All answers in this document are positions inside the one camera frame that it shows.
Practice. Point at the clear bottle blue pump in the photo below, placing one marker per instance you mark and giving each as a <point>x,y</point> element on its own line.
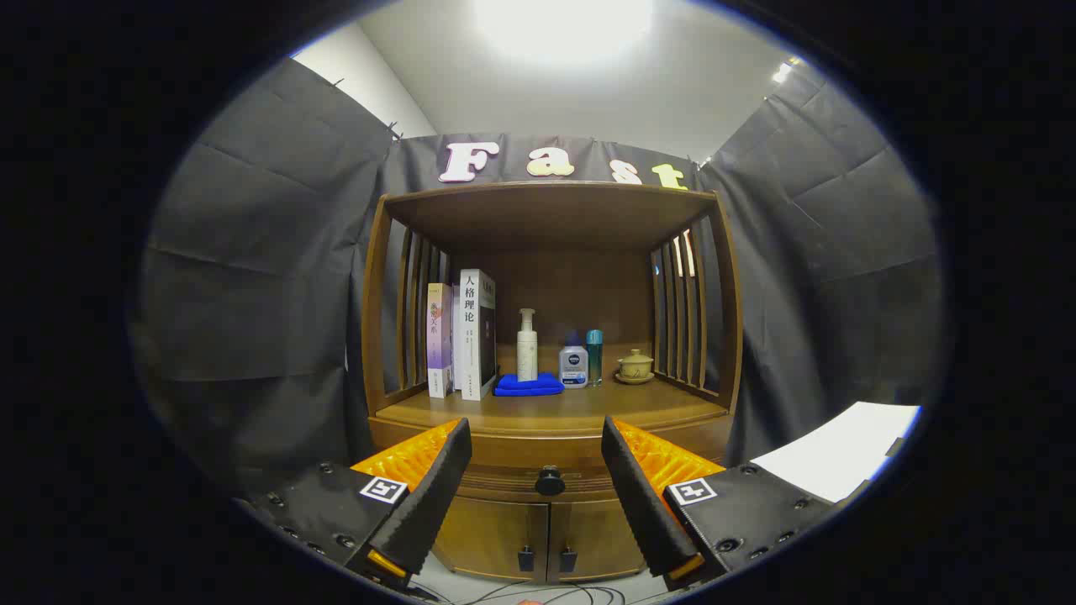
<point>573,370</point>

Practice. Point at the yellow saucer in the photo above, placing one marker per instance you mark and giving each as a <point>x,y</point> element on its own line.
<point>635,381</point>

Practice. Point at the thick white book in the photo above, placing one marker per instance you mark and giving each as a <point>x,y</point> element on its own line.
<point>471,336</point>

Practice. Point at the white pump bottle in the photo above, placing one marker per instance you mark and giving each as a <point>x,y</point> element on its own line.
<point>527,353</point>

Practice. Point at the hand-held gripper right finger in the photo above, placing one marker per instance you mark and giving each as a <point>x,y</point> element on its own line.
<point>643,504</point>

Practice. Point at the wooden drawer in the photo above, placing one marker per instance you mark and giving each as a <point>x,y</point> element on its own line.
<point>504,454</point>

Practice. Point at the folded blue cloth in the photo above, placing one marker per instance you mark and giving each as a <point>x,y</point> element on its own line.
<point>530,388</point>

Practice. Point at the wooden cabinet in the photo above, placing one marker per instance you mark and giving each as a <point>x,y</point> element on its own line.
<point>546,218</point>

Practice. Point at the pink purple book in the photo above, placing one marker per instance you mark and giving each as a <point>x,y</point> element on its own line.
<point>439,336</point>

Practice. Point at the yellow lidded teacup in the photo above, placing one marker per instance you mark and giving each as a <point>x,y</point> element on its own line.
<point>636,365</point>

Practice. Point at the wooden cabinet door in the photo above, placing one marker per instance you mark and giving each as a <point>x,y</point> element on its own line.
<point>597,538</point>
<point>496,538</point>

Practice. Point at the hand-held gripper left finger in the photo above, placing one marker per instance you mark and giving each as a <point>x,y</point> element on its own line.
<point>429,504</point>

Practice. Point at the wooden countertop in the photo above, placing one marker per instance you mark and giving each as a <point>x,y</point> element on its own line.
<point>572,407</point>

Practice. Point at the white flat board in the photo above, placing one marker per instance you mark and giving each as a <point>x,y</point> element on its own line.
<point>841,449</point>

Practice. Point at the teal capped bottle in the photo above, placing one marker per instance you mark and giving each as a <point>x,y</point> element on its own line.
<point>594,353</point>

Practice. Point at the small ceiling light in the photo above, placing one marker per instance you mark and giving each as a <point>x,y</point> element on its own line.
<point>782,73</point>

